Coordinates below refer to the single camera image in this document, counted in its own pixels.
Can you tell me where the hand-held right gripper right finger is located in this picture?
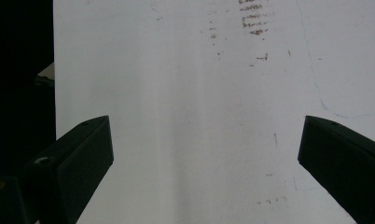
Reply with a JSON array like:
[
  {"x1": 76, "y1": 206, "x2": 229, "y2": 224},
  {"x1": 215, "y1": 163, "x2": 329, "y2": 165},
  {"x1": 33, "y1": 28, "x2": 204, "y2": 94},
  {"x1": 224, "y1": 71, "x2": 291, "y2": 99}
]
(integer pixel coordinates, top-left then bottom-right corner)
[{"x1": 297, "y1": 115, "x2": 375, "y2": 224}]

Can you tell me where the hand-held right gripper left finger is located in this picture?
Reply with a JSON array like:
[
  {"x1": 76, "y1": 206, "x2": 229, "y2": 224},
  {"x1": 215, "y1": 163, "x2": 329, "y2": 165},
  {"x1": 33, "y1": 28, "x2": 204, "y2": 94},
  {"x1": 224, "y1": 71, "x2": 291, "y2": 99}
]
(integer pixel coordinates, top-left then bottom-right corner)
[{"x1": 22, "y1": 115, "x2": 115, "y2": 224}]

